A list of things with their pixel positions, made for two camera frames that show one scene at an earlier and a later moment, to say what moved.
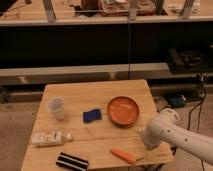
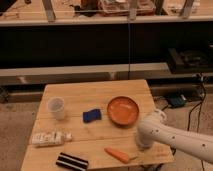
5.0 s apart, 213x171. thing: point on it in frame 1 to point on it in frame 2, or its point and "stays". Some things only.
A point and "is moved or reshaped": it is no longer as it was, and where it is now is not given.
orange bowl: [123, 111] stays
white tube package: [50, 137] stays
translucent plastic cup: [56, 105] stays
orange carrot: [122, 155] is moved or reshaped
